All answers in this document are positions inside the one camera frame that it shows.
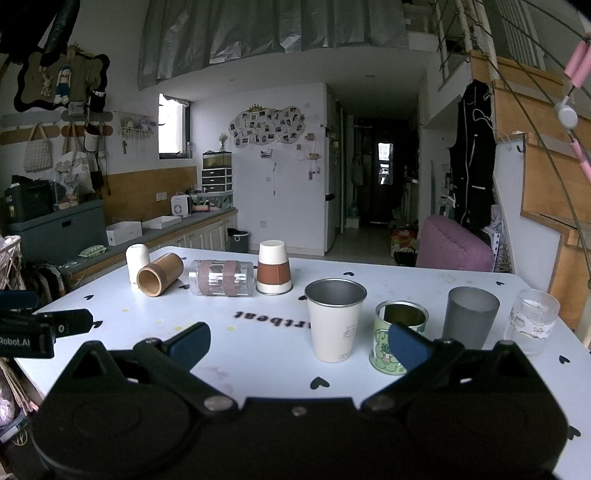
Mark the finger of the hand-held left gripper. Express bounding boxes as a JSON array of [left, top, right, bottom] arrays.
[[33, 308, 96, 345]]

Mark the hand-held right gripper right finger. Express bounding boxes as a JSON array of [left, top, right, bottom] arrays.
[[360, 321, 528, 412]]

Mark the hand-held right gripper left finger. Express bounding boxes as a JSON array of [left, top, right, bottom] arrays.
[[76, 322, 236, 413]]

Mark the green cartoon tin cup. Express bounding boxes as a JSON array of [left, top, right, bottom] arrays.
[[369, 300, 430, 376]]

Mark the grey translucent cup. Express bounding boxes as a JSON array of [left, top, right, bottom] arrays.
[[441, 286, 501, 350]]

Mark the clear cup with brown bands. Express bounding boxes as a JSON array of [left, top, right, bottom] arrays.
[[188, 259, 256, 297]]

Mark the white metal cup with cartoon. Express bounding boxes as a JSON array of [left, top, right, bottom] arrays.
[[304, 278, 368, 363]]

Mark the bamboo cup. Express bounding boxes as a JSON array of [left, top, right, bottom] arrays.
[[137, 253, 185, 298]]

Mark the small white cup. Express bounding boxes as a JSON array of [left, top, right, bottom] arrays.
[[126, 243, 151, 291]]

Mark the white cup with brown sleeve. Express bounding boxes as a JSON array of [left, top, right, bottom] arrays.
[[256, 240, 295, 295]]

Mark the clear ribbed glass cup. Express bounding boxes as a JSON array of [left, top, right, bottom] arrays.
[[503, 289, 561, 356]]

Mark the wicker basket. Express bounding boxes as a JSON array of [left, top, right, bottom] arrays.
[[0, 235, 23, 291]]

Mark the grey storage chest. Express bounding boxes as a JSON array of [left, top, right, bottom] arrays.
[[8, 199, 107, 267]]

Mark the white cardboard box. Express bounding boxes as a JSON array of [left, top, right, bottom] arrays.
[[106, 220, 143, 247]]

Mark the colourful cardboard box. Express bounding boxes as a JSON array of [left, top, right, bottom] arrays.
[[390, 227, 420, 257]]

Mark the pink armchair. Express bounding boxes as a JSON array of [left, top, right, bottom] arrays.
[[415, 215, 495, 273]]

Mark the black waste bin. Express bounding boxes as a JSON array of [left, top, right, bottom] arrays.
[[226, 228, 251, 254]]

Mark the white cabinet counter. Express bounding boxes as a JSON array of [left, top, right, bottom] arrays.
[[68, 207, 239, 283]]

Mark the flat white tray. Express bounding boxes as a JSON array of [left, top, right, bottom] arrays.
[[141, 214, 182, 230]]

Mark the black case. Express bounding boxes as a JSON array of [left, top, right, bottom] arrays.
[[4, 174, 55, 223]]

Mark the printed tote bag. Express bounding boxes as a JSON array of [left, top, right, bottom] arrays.
[[55, 137, 96, 198]]

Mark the dark entrance door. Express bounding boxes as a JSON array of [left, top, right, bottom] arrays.
[[368, 121, 409, 226]]

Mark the small drawer organiser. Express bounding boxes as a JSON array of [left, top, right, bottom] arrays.
[[201, 167, 233, 193]]

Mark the white knitted bag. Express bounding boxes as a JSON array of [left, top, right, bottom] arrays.
[[23, 124, 55, 173]]

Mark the white refrigerator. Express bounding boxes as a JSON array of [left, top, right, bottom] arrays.
[[324, 86, 345, 253]]

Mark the black hanging coat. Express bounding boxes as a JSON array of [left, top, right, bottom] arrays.
[[449, 80, 498, 230]]

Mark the window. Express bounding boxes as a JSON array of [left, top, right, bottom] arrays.
[[159, 93, 191, 160]]

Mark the wooden staircase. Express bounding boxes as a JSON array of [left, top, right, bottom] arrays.
[[470, 50, 591, 334]]

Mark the cloud-shaped photo board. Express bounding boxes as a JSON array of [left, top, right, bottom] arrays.
[[229, 105, 307, 149]]

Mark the pink foam tube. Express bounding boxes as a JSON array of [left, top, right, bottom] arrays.
[[564, 39, 591, 89], [570, 140, 591, 184]]

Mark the white round disc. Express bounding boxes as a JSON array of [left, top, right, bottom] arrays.
[[555, 103, 580, 129]]

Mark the metal stair railing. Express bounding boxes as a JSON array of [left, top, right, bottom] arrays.
[[434, 0, 496, 91]]

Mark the silver grey curtain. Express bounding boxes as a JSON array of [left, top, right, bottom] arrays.
[[137, 0, 410, 91]]

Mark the wavy wall board with doll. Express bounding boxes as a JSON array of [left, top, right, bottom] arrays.
[[13, 45, 110, 114]]

